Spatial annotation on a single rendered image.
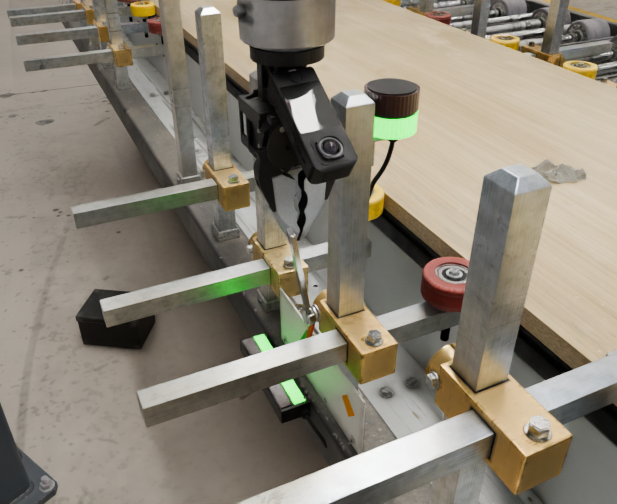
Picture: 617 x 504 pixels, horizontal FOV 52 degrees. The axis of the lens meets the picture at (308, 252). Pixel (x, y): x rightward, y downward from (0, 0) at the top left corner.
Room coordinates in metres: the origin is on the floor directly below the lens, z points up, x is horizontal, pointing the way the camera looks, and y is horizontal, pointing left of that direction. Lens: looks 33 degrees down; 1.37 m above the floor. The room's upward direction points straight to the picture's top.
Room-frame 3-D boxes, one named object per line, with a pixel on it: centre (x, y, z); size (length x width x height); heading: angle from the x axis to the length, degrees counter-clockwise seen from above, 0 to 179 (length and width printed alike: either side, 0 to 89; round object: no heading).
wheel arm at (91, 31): (2.16, 0.74, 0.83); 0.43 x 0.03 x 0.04; 115
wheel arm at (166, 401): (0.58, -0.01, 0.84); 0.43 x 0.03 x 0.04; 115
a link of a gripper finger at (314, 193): (0.62, 0.01, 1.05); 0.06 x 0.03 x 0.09; 25
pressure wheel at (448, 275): (0.67, -0.19, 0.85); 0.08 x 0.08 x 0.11
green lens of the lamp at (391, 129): (0.66, -0.09, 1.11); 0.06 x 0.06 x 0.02
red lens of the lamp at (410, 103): (0.66, -0.09, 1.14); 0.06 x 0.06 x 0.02
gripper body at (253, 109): (0.61, 0.02, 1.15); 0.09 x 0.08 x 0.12; 25
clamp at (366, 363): (0.62, -0.06, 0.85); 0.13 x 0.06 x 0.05; 25
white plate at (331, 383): (0.66, -0.01, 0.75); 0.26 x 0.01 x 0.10; 25
